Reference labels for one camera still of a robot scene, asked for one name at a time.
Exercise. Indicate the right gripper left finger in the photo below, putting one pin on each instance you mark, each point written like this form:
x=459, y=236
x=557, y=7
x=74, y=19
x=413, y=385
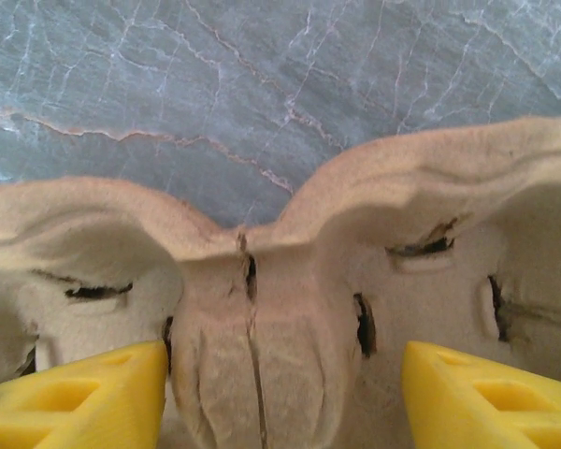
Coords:
x=75, y=411

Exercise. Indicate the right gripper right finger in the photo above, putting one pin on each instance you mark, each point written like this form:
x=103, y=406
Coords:
x=495, y=411

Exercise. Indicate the brown pulp cup carrier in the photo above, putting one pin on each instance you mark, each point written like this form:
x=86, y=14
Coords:
x=280, y=327

